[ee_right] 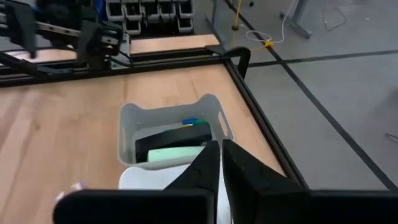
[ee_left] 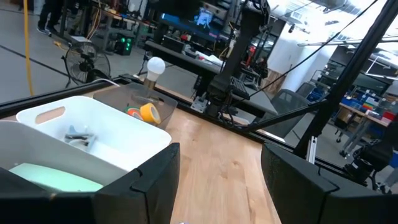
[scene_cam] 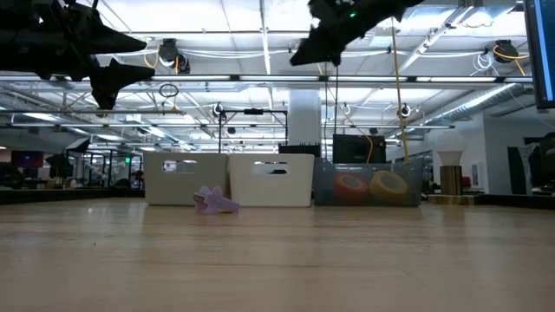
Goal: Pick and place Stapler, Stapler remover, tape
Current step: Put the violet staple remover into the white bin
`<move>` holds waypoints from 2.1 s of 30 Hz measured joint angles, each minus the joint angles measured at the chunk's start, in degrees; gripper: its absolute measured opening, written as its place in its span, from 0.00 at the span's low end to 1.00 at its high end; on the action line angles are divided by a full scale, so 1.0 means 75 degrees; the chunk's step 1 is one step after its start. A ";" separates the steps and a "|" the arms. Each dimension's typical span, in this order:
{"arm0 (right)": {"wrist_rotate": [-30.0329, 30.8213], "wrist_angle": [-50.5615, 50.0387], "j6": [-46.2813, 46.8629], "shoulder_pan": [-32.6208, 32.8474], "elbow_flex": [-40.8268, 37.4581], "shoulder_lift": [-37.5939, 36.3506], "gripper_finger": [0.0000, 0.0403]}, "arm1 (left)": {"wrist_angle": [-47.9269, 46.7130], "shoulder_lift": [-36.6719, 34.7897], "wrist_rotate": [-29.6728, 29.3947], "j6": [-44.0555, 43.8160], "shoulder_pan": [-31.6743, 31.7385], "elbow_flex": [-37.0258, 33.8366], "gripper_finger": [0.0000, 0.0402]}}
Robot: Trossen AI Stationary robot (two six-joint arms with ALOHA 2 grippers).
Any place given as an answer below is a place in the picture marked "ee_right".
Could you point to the white plastic bin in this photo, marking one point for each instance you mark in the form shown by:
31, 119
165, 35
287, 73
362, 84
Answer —
146, 179

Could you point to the black full-size stapler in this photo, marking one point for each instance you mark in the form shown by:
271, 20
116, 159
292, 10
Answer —
174, 138

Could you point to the grey furniture foot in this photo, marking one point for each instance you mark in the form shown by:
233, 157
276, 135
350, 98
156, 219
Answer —
298, 25

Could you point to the black floor disc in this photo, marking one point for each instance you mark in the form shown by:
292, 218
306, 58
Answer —
235, 28

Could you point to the blue mini stapler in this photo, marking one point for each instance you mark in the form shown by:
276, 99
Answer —
189, 121

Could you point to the grey parts bin rack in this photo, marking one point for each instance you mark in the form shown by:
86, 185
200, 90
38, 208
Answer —
149, 12

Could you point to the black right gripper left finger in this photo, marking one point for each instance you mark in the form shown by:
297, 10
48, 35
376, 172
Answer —
140, 208

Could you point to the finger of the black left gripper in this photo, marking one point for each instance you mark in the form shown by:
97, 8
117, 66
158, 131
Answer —
25, 28
98, 40

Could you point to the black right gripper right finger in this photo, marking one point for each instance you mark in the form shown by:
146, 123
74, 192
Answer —
280, 205

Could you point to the yellow mini stapler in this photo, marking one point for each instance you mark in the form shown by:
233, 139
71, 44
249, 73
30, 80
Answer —
186, 126

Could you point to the green mini stapler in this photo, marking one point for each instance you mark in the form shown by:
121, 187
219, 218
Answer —
203, 123

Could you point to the grey plastic bin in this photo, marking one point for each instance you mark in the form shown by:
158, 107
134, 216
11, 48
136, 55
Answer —
168, 109

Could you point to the mint green stapler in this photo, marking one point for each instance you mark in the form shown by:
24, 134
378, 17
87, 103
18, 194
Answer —
174, 154

